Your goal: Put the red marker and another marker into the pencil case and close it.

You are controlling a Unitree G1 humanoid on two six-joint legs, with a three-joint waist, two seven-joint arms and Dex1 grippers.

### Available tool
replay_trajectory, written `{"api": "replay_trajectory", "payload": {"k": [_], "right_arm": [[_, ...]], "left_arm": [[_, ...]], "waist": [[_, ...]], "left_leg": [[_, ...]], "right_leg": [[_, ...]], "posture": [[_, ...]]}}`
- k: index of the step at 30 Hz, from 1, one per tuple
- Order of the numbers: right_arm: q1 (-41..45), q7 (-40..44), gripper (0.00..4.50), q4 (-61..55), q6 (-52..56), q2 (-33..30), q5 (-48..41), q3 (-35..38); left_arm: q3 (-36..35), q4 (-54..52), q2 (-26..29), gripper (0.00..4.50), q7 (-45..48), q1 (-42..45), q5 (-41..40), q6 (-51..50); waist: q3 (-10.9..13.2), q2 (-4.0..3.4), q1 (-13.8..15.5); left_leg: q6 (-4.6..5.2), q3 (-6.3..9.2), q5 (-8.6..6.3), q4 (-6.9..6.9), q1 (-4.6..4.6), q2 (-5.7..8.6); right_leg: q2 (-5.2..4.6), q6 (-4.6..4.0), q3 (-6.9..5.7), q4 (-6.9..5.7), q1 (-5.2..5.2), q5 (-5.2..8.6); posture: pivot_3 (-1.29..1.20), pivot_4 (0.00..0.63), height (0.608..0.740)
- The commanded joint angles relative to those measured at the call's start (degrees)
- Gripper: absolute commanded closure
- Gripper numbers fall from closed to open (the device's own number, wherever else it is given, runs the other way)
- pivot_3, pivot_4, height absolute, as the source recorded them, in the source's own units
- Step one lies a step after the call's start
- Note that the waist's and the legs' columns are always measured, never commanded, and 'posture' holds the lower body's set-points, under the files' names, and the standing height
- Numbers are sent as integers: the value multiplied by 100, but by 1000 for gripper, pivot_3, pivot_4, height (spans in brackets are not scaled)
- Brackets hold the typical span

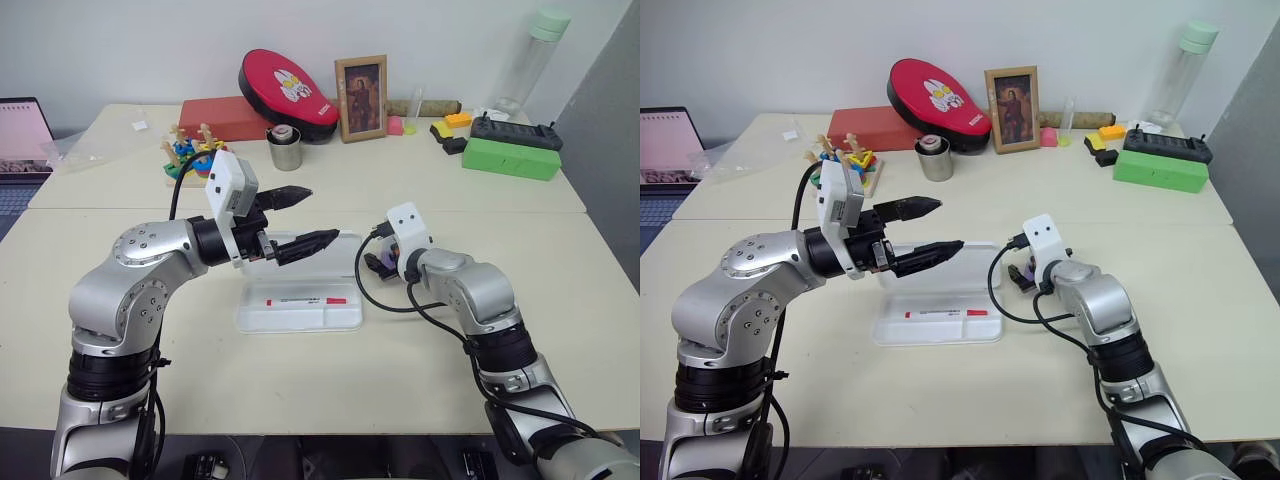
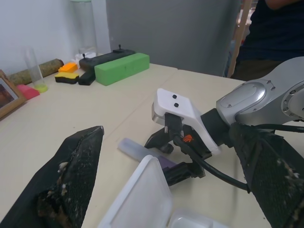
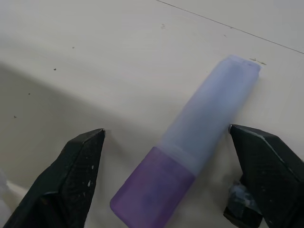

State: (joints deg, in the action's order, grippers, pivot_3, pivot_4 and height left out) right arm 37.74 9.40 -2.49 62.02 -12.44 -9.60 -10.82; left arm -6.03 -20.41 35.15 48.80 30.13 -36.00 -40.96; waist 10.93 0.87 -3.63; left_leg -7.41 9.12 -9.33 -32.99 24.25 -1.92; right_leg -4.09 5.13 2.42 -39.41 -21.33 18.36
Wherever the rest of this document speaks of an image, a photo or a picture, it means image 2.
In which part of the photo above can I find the brown cork roll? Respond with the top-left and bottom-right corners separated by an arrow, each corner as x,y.
7,58 -> 65,86

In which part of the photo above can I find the green foam block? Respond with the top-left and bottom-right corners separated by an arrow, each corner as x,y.
94,52 -> 151,87

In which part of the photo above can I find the light wooden post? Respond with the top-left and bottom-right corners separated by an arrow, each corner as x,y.
226,0 -> 254,78

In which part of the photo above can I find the orange block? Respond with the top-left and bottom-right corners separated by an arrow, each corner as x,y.
58,62 -> 79,74

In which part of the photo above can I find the yellow and black sponge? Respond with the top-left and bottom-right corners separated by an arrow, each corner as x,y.
54,72 -> 80,85

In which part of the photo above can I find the tall clear cylinder green lid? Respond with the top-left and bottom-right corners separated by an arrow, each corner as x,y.
69,0 -> 98,56

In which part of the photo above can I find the long black box with toggles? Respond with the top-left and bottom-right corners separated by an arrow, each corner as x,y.
78,44 -> 136,72

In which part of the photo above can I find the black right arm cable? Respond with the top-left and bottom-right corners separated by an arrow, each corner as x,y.
165,113 -> 304,190

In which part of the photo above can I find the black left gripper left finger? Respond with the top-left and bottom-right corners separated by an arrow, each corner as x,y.
0,125 -> 105,228

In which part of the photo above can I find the small black block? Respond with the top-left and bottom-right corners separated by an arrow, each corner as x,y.
78,70 -> 96,86

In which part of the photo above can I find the grey partition panel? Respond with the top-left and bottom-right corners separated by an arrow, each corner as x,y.
105,0 -> 241,78

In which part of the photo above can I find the pink block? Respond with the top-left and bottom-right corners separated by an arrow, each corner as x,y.
16,84 -> 40,100

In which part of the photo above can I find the clear test tube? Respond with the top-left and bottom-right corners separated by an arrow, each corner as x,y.
117,137 -> 178,172

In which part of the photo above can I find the white crumpled object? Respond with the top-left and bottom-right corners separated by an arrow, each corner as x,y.
74,50 -> 97,63

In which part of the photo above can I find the wooden picture frame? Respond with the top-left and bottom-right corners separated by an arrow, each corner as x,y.
0,69 -> 28,120

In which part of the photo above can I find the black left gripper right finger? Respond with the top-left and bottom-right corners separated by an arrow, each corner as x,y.
228,123 -> 304,228

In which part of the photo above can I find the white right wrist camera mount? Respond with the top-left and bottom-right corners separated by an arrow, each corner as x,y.
151,88 -> 223,156

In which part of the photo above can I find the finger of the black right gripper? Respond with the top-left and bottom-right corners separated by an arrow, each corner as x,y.
144,129 -> 174,153
163,161 -> 206,187

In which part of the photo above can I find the clear tube with yellow base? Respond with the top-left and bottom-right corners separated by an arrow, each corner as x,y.
22,47 -> 49,94

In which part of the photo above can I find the person in dark shirt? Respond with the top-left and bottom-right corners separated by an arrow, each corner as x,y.
230,0 -> 304,81

